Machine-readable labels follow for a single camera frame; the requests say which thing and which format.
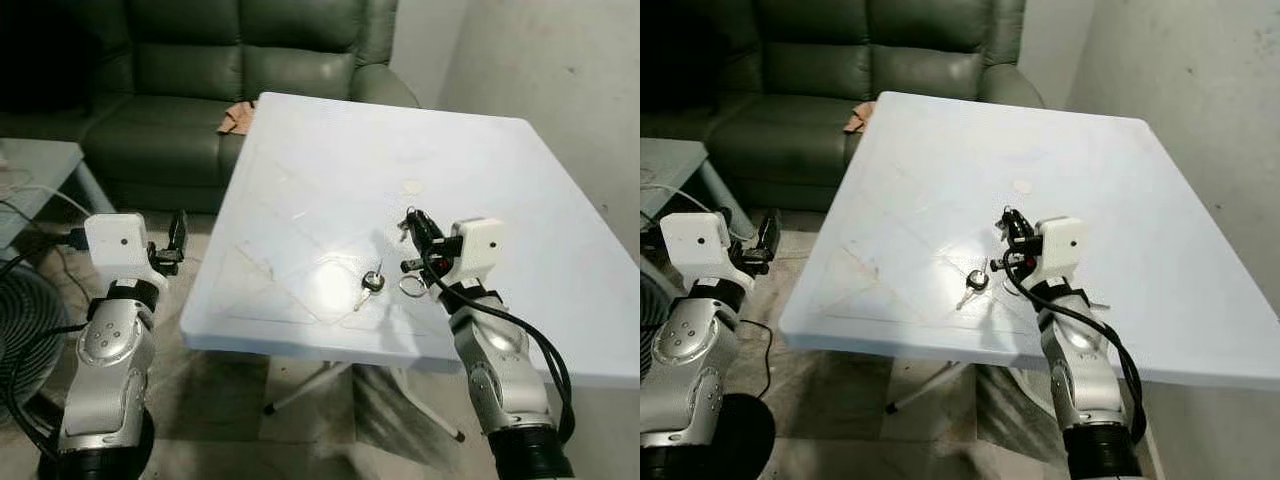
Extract key with black fob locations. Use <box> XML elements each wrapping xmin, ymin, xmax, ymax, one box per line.
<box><xmin>955</xmin><ymin>267</ymin><xmax>992</xmax><ymax>312</ymax></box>
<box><xmin>352</xmin><ymin>261</ymin><xmax>387</xmax><ymax>314</ymax></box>

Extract white square folding table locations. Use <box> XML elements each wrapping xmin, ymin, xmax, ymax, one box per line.
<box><xmin>778</xmin><ymin>91</ymin><xmax>1280</xmax><ymax>392</ymax></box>
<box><xmin>180</xmin><ymin>91</ymin><xmax>641</xmax><ymax>390</ymax></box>

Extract small grey side table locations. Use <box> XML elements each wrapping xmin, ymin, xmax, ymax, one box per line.
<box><xmin>640</xmin><ymin>137</ymin><xmax>758</xmax><ymax>243</ymax></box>
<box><xmin>0</xmin><ymin>137</ymin><xmax>117</xmax><ymax>253</ymax></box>

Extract crumpled brown cloth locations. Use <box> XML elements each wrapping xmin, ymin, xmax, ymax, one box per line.
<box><xmin>217</xmin><ymin>100</ymin><xmax>257</xmax><ymax>137</ymax></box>
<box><xmin>842</xmin><ymin>101</ymin><xmax>879</xmax><ymax>135</ymax></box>

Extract white metal table leg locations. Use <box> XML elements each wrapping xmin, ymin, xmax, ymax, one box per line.
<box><xmin>262</xmin><ymin>361</ymin><xmax>353</xmax><ymax>416</ymax></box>
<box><xmin>385</xmin><ymin>367</ymin><xmax>467</xmax><ymax>444</ymax></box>
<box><xmin>885</xmin><ymin>361</ymin><xmax>978</xmax><ymax>416</ymax></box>

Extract black floor fan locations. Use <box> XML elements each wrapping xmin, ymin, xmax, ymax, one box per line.
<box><xmin>0</xmin><ymin>261</ymin><xmax>73</xmax><ymax>426</ymax></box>

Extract dark green leather sofa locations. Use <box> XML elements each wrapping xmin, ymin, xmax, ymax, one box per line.
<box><xmin>0</xmin><ymin>0</ymin><xmax>422</xmax><ymax>216</ymax></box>
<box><xmin>640</xmin><ymin>0</ymin><xmax>1047</xmax><ymax>213</ymax></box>

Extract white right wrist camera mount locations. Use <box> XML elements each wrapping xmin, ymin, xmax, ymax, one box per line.
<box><xmin>447</xmin><ymin>217</ymin><xmax>505</xmax><ymax>288</ymax></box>
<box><xmin>1033</xmin><ymin>216</ymin><xmax>1090</xmax><ymax>282</ymax></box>

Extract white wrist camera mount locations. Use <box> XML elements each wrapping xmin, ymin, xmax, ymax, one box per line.
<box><xmin>84</xmin><ymin>212</ymin><xmax>153</xmax><ymax>293</ymax></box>
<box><xmin>1033</xmin><ymin>216</ymin><xmax>1090</xmax><ymax>282</ymax></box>
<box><xmin>660</xmin><ymin>211</ymin><xmax>733</xmax><ymax>293</ymax></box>
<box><xmin>447</xmin><ymin>217</ymin><xmax>505</xmax><ymax>288</ymax></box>

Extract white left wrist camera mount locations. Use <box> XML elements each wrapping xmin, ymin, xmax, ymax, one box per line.
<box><xmin>660</xmin><ymin>211</ymin><xmax>733</xmax><ymax>293</ymax></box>
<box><xmin>84</xmin><ymin>212</ymin><xmax>153</xmax><ymax>293</ymax></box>

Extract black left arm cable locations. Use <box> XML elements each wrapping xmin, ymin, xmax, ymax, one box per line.
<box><xmin>738</xmin><ymin>318</ymin><xmax>778</xmax><ymax>401</ymax></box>
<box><xmin>0</xmin><ymin>228</ymin><xmax>93</xmax><ymax>451</ymax></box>

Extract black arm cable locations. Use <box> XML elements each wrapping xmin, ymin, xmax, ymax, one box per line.
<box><xmin>1004</xmin><ymin>256</ymin><xmax>1148</xmax><ymax>443</ymax></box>
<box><xmin>424</xmin><ymin>250</ymin><xmax>577</xmax><ymax>443</ymax></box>
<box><xmin>0</xmin><ymin>228</ymin><xmax>93</xmax><ymax>451</ymax></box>
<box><xmin>738</xmin><ymin>318</ymin><xmax>778</xmax><ymax>401</ymax></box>

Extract white power cable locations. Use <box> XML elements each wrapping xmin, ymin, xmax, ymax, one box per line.
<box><xmin>0</xmin><ymin>182</ymin><xmax>93</xmax><ymax>218</ymax></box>
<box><xmin>640</xmin><ymin>182</ymin><xmax>703</xmax><ymax>217</ymax></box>

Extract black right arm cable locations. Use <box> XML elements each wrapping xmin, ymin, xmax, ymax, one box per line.
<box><xmin>424</xmin><ymin>250</ymin><xmax>577</xmax><ymax>443</ymax></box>
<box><xmin>1004</xmin><ymin>256</ymin><xmax>1148</xmax><ymax>443</ymax></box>

